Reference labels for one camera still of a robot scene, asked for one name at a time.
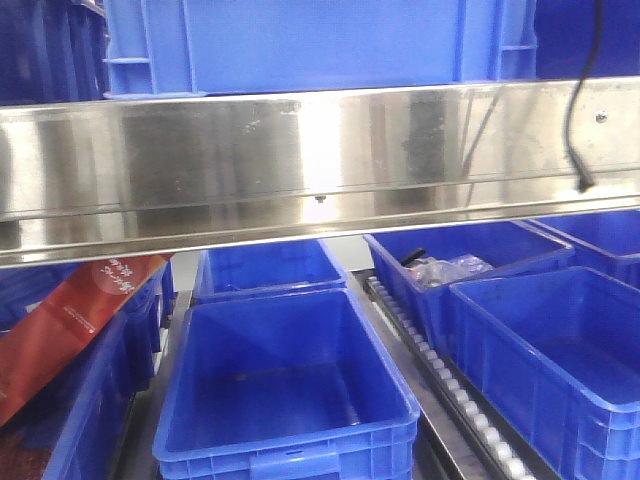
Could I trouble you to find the white roller track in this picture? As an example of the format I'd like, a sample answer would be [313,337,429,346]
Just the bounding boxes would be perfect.
[349,270,557,479]

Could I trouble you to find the far right rear blue bin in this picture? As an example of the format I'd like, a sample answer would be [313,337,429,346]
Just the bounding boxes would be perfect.
[528,210,639,288]

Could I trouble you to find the dark blue upper-right bin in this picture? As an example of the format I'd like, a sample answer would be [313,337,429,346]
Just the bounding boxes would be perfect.
[534,1,639,80]

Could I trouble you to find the lower right blue bin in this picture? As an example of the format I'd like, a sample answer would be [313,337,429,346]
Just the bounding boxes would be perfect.
[450,267,639,479]

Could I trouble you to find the large blue upper-shelf bin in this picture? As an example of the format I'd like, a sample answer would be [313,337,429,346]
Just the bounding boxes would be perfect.
[104,1,537,99]

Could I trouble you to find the stainless steel shelf rail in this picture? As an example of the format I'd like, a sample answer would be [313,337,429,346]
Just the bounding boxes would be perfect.
[1,77,639,267]

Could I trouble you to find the clear plastic bag parts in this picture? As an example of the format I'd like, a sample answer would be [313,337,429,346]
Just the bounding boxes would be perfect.
[400,249,494,288]

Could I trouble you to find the dark blue upper-left bin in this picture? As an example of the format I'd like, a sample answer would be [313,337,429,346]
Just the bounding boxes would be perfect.
[1,1,108,106]

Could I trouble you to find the black cable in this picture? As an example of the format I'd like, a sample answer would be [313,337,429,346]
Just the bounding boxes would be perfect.
[563,0,606,194]

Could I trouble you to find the red cardboard box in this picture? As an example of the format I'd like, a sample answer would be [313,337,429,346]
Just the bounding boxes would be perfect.
[1,254,171,424]

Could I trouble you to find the lower middle blue bin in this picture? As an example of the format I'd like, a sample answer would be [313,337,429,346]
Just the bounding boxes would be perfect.
[153,289,420,479]

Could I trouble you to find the blue bin with plastic bags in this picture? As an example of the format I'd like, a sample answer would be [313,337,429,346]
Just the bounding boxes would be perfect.
[364,221,575,358]

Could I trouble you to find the lower left blue bin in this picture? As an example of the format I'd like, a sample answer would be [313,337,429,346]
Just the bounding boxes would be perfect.
[1,266,175,479]

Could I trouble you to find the rear middle blue bin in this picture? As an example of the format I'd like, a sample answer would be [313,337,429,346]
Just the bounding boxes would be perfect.
[192,239,347,304]

